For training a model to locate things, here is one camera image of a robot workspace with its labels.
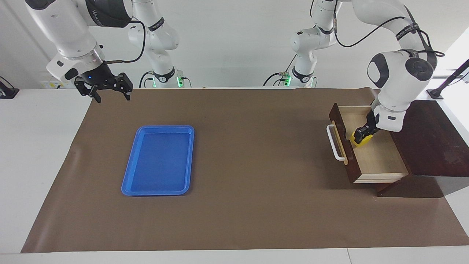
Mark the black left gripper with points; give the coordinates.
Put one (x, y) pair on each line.
(371, 124)

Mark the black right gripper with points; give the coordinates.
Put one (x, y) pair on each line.
(99, 76)

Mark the yellow cube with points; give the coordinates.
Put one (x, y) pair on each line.
(366, 140)

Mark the dark wooden drawer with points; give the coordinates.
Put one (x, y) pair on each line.
(377, 161)

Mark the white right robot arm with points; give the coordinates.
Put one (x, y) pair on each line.
(58, 25)

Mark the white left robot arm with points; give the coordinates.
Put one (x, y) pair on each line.
(399, 77)

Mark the dark brown wooden cabinet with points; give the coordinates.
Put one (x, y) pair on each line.
(432, 146)

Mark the blue plastic tray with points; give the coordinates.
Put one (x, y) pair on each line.
(161, 161)

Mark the brown table mat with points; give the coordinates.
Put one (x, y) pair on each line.
(263, 183)

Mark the white wall power socket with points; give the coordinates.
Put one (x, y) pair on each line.
(50, 85)

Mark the black camera stand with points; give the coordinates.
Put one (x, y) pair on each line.
(449, 80)

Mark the black clamp mount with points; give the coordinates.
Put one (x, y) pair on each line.
(7, 92)

